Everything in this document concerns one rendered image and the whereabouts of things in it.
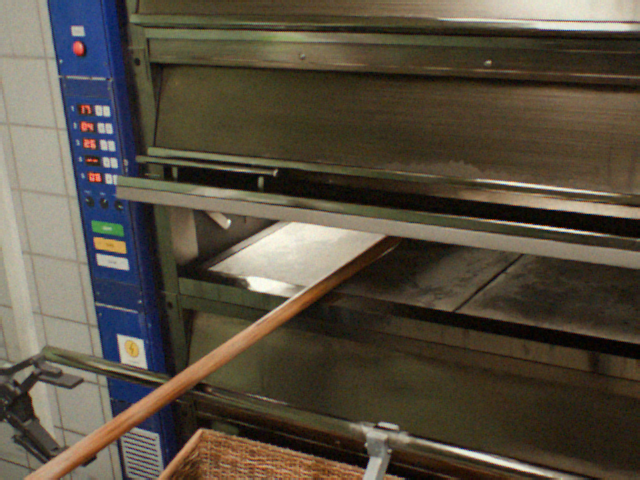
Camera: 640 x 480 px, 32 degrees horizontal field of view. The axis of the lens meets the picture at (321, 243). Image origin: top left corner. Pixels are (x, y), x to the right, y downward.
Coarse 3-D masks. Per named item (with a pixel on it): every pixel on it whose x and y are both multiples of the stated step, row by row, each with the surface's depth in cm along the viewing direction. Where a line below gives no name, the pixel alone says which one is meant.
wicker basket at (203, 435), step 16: (208, 432) 236; (192, 448) 235; (208, 448) 237; (224, 448) 234; (240, 448) 232; (256, 448) 230; (272, 448) 228; (176, 464) 231; (192, 464) 236; (208, 464) 237; (224, 464) 235; (256, 464) 231; (272, 464) 229; (288, 464) 226; (304, 464) 224; (320, 464) 222; (336, 464) 220
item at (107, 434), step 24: (384, 240) 234; (360, 264) 225; (312, 288) 213; (288, 312) 205; (240, 336) 195; (264, 336) 199; (216, 360) 188; (168, 384) 179; (192, 384) 183; (144, 408) 173; (96, 432) 166; (120, 432) 169; (72, 456) 161
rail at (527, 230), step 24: (192, 192) 203; (216, 192) 199; (240, 192) 197; (264, 192) 195; (360, 216) 184; (384, 216) 181; (408, 216) 179; (432, 216) 176; (456, 216) 174; (552, 240) 166; (576, 240) 164; (600, 240) 162; (624, 240) 160
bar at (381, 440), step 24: (48, 360) 204; (72, 360) 200; (96, 360) 198; (144, 384) 192; (240, 408) 180; (264, 408) 178; (288, 408) 176; (336, 432) 171; (360, 432) 168; (384, 432) 166; (408, 432) 165; (384, 456) 166; (432, 456) 162; (456, 456) 159; (480, 456) 158; (504, 456) 157
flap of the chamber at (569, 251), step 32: (128, 192) 211; (160, 192) 207; (288, 192) 211; (320, 224) 188; (352, 224) 185; (384, 224) 181; (416, 224) 178; (544, 224) 182; (576, 224) 183; (544, 256) 167; (576, 256) 164; (608, 256) 161
